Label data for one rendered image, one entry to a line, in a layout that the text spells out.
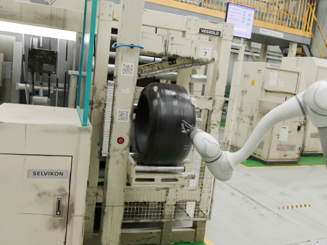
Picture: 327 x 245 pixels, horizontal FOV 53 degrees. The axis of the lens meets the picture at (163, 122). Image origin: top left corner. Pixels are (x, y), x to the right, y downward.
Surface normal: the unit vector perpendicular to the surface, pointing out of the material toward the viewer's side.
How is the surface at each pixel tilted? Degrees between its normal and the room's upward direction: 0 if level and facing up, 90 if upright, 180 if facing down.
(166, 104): 54
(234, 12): 90
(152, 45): 90
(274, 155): 90
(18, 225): 90
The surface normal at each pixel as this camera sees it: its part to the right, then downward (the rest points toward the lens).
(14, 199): 0.29, 0.17
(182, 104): 0.30, -0.43
